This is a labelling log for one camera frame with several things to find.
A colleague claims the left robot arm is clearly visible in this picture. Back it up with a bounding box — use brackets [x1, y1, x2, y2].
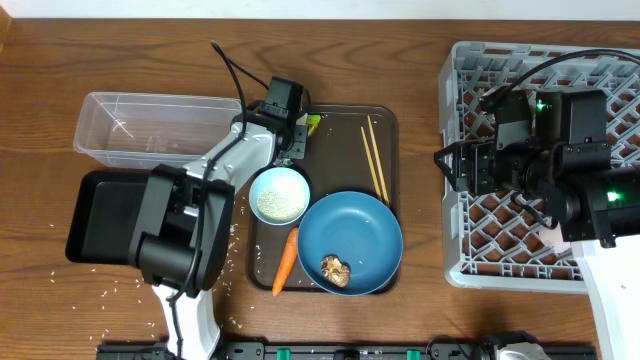
[128, 108, 308, 359]

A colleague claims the light blue rice bowl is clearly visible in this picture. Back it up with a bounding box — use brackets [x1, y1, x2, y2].
[249, 167, 311, 226]

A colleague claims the foil snack wrapper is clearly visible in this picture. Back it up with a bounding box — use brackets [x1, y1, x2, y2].
[296, 114, 322, 137]

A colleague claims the grey dishwasher rack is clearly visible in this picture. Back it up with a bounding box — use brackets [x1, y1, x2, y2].
[438, 41, 639, 294]

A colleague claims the orange carrot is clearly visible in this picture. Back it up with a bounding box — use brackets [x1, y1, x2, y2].
[272, 227, 299, 297]

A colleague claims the brown serving tray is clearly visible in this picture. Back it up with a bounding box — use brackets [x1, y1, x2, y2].
[245, 103, 401, 294]

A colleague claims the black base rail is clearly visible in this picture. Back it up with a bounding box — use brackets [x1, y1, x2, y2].
[94, 329, 599, 360]

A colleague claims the black plastic tray bin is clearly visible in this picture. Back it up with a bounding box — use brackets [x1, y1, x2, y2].
[65, 170, 220, 266]

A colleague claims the dark blue plate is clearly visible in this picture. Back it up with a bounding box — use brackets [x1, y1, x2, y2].
[298, 191, 404, 296]

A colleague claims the brown mushroom piece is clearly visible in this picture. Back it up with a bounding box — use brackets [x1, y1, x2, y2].
[321, 255, 351, 288]

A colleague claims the wooden chopstick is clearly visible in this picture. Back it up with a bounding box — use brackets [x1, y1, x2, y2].
[367, 115, 390, 207]
[360, 127, 382, 201]

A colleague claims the clear plastic bin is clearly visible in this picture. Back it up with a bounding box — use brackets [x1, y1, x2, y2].
[73, 92, 241, 169]

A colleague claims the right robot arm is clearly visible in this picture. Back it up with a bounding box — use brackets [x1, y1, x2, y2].
[434, 87, 639, 359]

